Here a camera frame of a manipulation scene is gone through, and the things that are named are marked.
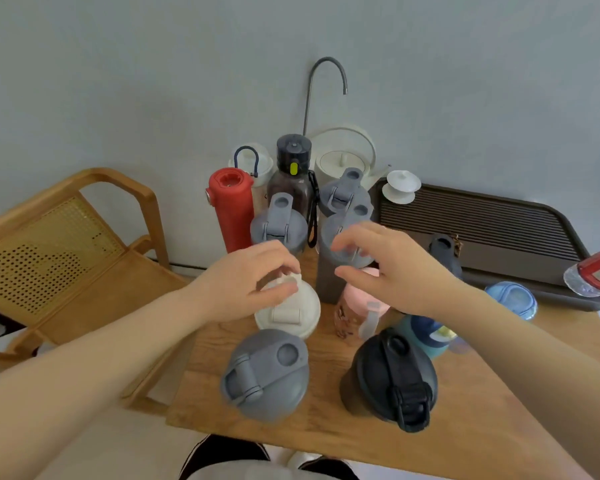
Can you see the person's left hand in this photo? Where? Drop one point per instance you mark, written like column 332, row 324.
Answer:
column 230, row 287

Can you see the person's right hand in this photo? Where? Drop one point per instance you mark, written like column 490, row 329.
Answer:
column 410, row 279

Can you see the person's left thumb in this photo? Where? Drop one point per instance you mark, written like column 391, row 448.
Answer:
column 279, row 294

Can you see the person's right thumb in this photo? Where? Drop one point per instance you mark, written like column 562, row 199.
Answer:
column 357, row 279

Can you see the white shaker bottle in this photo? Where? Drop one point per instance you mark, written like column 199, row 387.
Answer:
column 290, row 314

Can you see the person's right forearm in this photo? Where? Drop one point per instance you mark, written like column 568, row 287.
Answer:
column 535, row 364

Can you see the person's left forearm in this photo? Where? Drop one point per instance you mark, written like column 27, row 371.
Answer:
column 90, row 374

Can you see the dark grey tall shaker bottle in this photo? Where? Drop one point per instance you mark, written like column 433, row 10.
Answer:
column 330, row 279

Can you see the pink bottle with flip lid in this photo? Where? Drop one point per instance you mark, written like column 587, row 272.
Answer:
column 352, row 309

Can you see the teal and navy kids bottle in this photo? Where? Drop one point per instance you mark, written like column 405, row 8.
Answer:
column 425, row 337

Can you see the small black bottle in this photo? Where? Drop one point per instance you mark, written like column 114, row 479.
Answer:
column 445, row 254

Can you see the red thermos bottle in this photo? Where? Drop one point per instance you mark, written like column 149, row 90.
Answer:
column 231, row 209

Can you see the white lidded tea cup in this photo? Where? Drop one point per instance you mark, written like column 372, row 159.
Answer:
column 401, row 187

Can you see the black shaker bottle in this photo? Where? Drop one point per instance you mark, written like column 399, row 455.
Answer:
column 390, row 379

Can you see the dark transparent bottle black cap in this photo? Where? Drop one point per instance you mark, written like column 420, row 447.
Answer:
column 292, row 179

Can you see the white kettle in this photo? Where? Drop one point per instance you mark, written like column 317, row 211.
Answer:
column 342, row 162

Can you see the white bottle with navy loop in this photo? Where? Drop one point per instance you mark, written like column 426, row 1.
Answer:
column 262, row 167

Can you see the dark slatted tea tray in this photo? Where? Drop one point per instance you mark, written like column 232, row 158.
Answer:
column 490, row 229

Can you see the light blue lidded bottle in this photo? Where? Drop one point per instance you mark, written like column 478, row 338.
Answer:
column 512, row 299

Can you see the person's left leg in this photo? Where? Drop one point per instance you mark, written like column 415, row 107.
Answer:
column 220, row 454

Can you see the person's leg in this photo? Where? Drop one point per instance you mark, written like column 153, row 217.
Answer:
column 220, row 454
column 330, row 469

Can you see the person's white shirt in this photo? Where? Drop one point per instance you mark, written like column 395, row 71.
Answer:
column 245, row 472

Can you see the person's right leg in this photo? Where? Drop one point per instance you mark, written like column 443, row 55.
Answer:
column 330, row 469

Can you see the grey gooseneck faucet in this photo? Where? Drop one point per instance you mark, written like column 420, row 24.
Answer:
column 310, row 87

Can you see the wooden rattan chair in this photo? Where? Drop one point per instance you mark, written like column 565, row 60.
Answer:
column 80, row 274

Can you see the clear plastic bottle red label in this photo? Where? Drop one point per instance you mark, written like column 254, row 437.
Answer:
column 597, row 269

